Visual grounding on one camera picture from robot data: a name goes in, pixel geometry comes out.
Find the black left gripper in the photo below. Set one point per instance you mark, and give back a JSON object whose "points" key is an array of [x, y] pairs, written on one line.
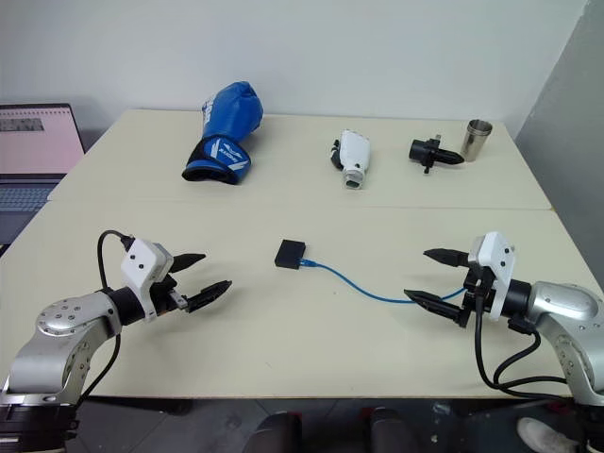
{"points": [[165, 295]]}

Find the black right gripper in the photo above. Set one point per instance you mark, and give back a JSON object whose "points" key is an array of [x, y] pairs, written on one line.
{"points": [[474, 278]]}

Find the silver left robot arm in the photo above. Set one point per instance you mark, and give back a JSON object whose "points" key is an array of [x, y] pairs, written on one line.
{"points": [[56, 325]]}

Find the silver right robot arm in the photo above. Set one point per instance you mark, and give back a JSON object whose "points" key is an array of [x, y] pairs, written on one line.
{"points": [[566, 307]]}

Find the small black plastic box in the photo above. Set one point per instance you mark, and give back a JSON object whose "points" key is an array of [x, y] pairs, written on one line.
{"points": [[289, 255]]}

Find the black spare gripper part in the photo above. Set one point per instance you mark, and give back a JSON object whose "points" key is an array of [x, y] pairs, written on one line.
{"points": [[424, 150]]}

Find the stainless steel cup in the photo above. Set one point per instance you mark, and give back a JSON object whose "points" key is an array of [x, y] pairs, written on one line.
{"points": [[475, 141]]}

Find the white robot hand device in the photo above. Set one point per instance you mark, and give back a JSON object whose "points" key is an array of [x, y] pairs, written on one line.
{"points": [[354, 151]]}

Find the blue boxing glove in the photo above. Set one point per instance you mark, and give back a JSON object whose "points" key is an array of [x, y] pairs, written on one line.
{"points": [[231, 113]]}

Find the dark rounded shape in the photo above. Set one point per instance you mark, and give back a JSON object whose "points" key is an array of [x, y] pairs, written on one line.
{"points": [[276, 434]]}

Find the white shoe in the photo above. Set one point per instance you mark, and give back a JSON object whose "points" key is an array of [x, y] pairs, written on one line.
{"points": [[542, 436]]}

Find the grey open laptop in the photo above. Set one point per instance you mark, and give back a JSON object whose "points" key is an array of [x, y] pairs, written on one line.
{"points": [[33, 146]]}

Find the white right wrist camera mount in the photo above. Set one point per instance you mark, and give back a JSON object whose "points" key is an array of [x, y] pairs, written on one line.
{"points": [[495, 264]]}

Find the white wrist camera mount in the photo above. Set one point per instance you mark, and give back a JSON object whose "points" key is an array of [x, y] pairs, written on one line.
{"points": [[141, 264], [495, 264]]}

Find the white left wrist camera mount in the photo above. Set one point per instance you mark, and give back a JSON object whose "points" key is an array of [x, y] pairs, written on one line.
{"points": [[141, 264]]}

